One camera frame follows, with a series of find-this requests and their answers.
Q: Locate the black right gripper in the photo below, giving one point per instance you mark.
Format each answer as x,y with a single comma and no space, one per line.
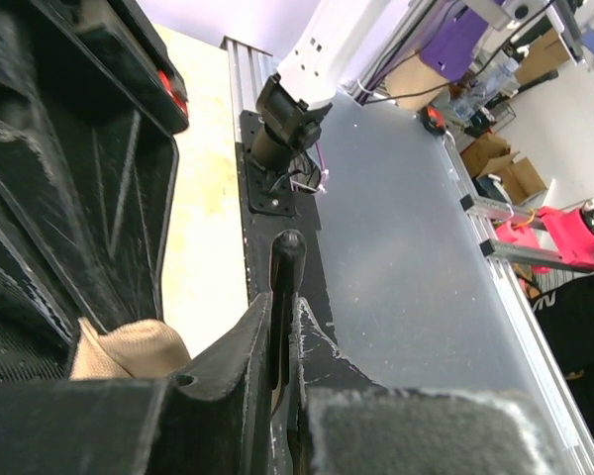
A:
90,104

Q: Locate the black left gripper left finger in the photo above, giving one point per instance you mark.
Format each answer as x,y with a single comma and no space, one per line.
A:
209,417

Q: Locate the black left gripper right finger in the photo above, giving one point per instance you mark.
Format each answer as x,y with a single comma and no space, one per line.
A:
348,424

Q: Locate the beige fabric pet tent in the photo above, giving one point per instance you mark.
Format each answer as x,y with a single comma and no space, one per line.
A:
140,350

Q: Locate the black tent pole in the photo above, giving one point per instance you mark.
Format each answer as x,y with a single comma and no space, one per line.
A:
287,263

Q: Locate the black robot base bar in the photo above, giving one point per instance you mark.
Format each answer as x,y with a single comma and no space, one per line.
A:
278,223

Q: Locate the pink robot part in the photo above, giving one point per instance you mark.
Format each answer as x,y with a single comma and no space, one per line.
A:
548,239

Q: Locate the cardboard boxes in background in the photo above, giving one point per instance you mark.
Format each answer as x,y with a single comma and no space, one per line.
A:
498,172

